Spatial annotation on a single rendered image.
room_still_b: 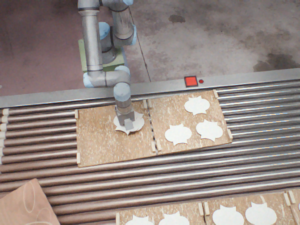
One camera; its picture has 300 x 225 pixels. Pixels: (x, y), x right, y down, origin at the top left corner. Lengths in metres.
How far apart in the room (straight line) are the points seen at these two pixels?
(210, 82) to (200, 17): 1.89
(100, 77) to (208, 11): 2.54
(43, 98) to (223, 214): 1.19
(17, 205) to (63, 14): 2.71
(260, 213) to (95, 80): 1.00
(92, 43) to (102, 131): 0.50
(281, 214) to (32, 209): 1.15
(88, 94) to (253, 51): 2.13
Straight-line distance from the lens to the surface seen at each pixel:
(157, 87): 1.79
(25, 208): 1.47
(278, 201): 1.60
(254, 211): 1.53
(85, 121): 1.68
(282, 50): 3.55
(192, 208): 1.48
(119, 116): 1.45
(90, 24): 1.39
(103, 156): 1.56
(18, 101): 1.90
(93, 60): 1.39
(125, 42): 1.73
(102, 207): 1.51
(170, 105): 1.70
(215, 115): 1.70
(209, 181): 1.54
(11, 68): 3.39
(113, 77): 1.39
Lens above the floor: 2.36
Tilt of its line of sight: 59 degrees down
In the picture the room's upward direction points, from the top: straight up
